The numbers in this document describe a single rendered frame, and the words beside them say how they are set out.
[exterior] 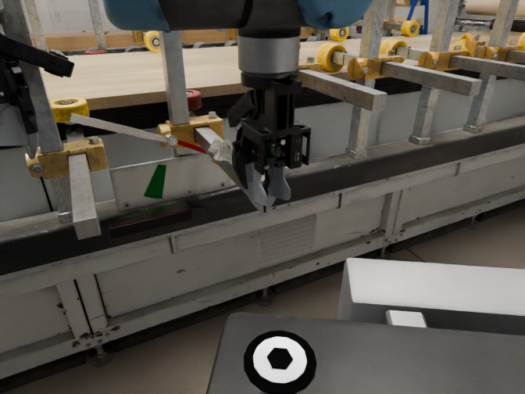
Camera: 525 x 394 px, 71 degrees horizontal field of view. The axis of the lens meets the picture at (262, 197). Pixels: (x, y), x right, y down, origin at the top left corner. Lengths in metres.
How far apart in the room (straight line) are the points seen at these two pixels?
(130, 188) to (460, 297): 0.72
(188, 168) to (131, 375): 0.82
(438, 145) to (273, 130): 0.89
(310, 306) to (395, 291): 1.39
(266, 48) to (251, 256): 1.04
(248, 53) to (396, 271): 0.33
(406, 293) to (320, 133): 1.10
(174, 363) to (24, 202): 0.72
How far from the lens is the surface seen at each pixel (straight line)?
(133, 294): 1.33
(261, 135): 0.45
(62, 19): 7.94
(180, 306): 1.37
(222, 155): 0.65
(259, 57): 0.45
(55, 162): 0.80
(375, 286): 0.18
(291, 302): 1.58
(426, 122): 1.24
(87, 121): 0.71
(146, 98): 0.98
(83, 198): 0.62
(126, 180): 0.82
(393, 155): 1.15
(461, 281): 0.20
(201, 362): 1.41
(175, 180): 0.84
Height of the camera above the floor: 1.11
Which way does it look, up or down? 29 degrees down
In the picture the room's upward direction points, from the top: straight up
